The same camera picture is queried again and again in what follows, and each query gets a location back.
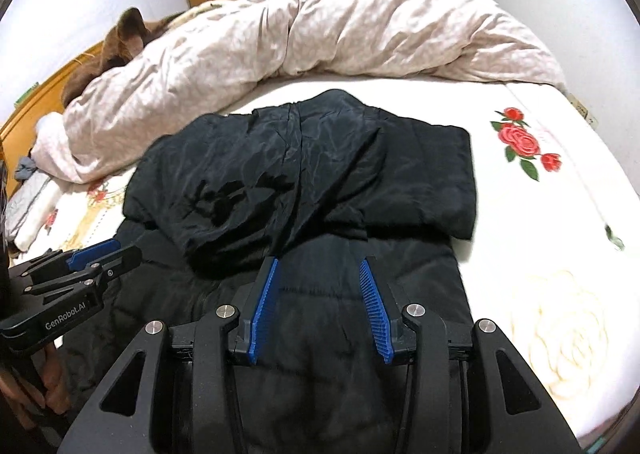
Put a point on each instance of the wooden headboard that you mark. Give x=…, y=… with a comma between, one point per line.
x=35, y=109

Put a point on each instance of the white floral bed sheet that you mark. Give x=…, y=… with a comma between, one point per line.
x=540, y=234

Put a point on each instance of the person's left hand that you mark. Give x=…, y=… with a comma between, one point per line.
x=54, y=376

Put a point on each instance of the pink crumpled duvet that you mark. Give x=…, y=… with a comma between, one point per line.
x=375, y=24

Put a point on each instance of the wall socket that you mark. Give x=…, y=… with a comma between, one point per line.
x=582, y=109

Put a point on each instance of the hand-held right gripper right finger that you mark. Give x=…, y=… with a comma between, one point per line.
x=375, y=304

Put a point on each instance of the blue-grey small cloth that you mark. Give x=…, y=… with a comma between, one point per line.
x=25, y=169

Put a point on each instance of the black puffer jacket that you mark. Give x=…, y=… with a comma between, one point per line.
x=310, y=174

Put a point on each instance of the folded grey white cloths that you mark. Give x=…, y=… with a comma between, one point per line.
x=32, y=209

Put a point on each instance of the brown plush toy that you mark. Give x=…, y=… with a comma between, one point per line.
x=125, y=41

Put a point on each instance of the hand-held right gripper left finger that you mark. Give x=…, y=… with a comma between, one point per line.
x=262, y=304

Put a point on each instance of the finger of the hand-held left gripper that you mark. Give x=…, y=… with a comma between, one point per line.
x=92, y=254
x=115, y=266

